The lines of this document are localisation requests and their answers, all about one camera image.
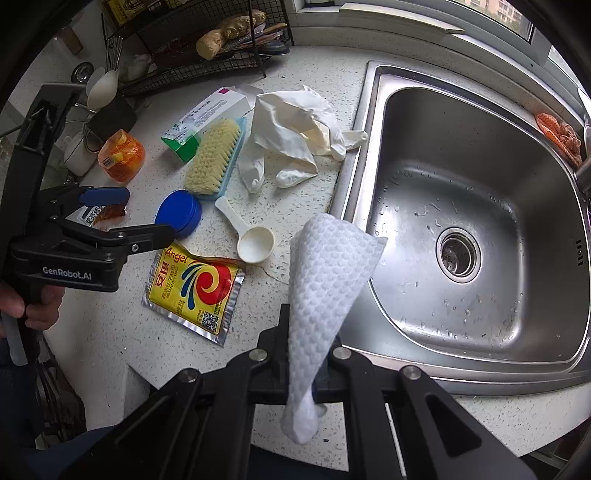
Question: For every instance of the white and green medicine box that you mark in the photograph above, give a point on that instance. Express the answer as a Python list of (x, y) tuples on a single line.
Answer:
[(212, 108)]

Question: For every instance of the blue scrub brush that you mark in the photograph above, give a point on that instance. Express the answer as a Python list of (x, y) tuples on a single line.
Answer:
[(212, 157)]

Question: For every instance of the person's blue trousers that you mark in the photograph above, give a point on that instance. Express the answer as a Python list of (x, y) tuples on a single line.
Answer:
[(60, 454)]

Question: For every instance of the red snack packet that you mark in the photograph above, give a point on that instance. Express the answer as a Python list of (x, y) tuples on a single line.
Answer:
[(272, 33)]

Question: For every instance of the white rubber glove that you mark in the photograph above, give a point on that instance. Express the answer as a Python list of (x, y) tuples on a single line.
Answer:
[(323, 120), (277, 134)]

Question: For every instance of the sink drain strainer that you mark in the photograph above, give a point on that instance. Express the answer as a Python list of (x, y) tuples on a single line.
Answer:
[(458, 251)]

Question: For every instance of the metal grater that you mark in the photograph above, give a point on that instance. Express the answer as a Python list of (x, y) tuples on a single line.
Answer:
[(240, 42)]

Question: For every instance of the orange jelly packet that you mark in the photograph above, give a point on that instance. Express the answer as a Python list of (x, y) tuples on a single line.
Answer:
[(122, 157)]

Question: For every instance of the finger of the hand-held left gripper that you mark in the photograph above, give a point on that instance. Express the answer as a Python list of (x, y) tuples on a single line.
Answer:
[(104, 196), (147, 237)]

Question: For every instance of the white window frame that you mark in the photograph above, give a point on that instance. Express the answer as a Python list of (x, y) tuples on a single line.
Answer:
[(415, 14)]

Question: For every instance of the white plastic measuring scoop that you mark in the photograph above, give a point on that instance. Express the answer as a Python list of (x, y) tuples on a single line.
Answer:
[(255, 244)]

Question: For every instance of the stainless steel sink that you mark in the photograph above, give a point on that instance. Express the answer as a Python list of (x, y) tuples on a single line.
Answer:
[(461, 152)]

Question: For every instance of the white paper towel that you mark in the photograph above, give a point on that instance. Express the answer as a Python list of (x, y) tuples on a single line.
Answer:
[(323, 277)]

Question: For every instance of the yellow yeast packet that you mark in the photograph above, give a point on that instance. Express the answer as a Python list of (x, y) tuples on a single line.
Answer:
[(194, 286)]

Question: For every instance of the blue round lid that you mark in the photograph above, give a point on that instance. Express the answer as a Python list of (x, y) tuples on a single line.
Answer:
[(180, 210)]

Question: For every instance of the white ceramic spoon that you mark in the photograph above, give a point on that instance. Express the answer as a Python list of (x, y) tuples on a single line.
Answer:
[(94, 78), (105, 90)]

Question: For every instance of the yellow box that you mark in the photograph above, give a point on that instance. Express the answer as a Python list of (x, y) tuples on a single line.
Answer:
[(117, 9)]

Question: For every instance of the small ginger root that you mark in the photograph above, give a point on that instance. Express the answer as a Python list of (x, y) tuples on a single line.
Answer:
[(258, 18)]

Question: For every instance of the large ginger root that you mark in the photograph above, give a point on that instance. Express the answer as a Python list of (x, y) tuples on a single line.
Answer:
[(212, 44)]

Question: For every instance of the orange sauce packet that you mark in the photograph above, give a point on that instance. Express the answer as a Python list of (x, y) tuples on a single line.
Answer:
[(108, 214)]

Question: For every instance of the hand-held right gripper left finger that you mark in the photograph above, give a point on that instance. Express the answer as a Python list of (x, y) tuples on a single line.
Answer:
[(270, 369)]

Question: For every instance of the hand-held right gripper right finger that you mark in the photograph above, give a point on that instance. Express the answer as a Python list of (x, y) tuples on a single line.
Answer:
[(351, 378)]

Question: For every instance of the person's left hand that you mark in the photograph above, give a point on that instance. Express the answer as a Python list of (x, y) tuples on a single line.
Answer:
[(46, 311)]

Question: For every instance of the orange cloth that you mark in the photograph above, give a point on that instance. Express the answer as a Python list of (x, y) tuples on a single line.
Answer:
[(558, 136)]

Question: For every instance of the dark metal lid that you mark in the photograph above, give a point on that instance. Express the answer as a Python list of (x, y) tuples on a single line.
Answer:
[(278, 47)]

